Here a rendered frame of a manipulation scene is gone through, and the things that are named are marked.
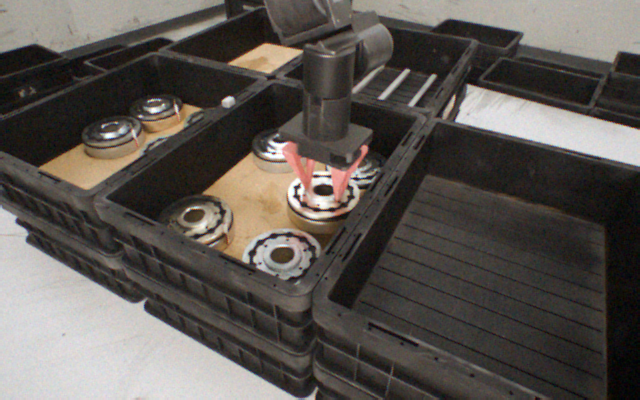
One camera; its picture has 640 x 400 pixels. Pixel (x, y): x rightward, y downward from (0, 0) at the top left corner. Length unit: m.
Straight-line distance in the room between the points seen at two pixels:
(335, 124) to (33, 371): 0.53
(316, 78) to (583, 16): 3.38
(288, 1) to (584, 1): 3.37
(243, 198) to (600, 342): 0.50
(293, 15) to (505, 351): 0.42
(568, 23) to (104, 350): 3.60
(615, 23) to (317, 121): 3.38
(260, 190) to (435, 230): 0.28
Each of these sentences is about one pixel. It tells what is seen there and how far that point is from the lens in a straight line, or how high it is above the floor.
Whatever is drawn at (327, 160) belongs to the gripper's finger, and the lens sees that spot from 0.48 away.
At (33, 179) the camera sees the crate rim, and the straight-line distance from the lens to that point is 0.64.
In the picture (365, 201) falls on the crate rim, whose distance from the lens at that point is 0.48.
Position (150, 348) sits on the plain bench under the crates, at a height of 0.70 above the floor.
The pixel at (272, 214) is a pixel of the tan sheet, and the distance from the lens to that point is 0.61.
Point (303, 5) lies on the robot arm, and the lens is 0.44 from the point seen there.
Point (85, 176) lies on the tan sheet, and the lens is 0.79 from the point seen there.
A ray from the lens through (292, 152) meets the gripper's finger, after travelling 0.51.
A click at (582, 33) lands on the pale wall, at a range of 3.78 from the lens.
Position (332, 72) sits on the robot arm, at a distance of 0.45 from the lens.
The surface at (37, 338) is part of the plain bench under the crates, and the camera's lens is 0.75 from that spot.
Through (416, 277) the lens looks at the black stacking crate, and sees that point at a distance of 0.54.
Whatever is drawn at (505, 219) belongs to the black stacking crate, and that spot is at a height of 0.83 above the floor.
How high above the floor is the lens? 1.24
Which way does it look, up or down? 39 degrees down
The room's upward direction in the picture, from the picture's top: straight up
